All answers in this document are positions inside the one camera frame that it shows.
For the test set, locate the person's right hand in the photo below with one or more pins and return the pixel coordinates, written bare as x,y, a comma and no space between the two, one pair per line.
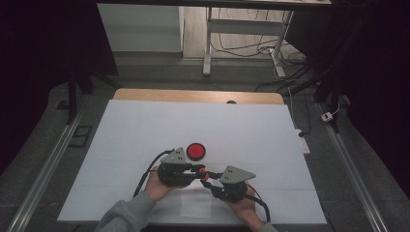
246,209

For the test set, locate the dark floor plate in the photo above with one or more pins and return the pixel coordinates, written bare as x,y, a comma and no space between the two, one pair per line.
74,145

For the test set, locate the white power strip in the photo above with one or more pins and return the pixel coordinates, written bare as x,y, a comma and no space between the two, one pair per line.
304,145

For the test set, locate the person's left hand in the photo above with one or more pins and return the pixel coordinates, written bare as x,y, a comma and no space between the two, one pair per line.
156,190

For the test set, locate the white desk frame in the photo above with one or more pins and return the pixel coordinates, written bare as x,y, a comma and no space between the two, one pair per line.
245,26

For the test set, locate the metal floor rail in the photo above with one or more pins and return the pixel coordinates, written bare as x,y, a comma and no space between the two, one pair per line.
45,174
354,180

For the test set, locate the black curtain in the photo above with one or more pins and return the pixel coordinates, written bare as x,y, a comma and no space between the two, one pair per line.
380,80
32,64

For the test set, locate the white paper sheet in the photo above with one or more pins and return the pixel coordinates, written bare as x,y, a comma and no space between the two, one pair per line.
193,206

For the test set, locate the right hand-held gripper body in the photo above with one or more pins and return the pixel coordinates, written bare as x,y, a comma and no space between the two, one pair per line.
232,190

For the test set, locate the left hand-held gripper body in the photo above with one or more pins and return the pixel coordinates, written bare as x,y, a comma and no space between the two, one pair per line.
172,174

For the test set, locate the white cabinet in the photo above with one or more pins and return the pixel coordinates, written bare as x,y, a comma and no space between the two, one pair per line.
138,29

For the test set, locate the large white table cover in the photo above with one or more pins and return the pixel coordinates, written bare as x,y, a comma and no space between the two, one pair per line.
241,129

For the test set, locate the small white adapter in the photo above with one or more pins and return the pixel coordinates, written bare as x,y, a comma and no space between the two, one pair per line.
327,117

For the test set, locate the black metal stand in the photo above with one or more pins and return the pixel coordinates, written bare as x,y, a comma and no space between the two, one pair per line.
335,96
72,96

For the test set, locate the round red ink pad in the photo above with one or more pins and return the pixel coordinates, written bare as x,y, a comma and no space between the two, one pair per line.
196,151

